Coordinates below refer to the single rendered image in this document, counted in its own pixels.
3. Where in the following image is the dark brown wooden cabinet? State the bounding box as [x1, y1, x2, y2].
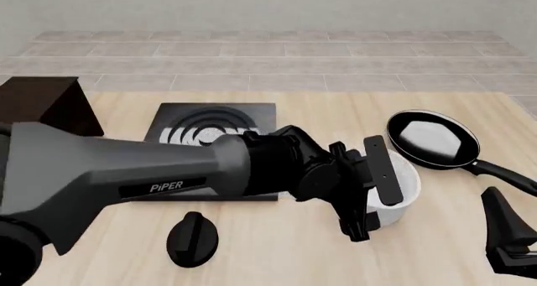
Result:
[0, 75, 106, 140]

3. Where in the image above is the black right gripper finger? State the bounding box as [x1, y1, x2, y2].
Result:
[481, 185, 532, 247]

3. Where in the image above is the flat black stove plate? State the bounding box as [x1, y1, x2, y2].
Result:
[143, 102, 280, 203]

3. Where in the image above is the black flat plate on stalk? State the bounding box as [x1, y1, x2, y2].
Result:
[362, 135, 404, 206]

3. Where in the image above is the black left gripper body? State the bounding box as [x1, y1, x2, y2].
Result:
[328, 142, 374, 243]

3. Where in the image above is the round black stove knob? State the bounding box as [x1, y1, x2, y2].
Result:
[165, 211, 221, 269]

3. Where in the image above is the black frying pan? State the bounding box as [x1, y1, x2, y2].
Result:
[386, 109, 537, 200]

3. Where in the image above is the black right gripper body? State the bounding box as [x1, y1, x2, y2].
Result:
[485, 237, 537, 275]

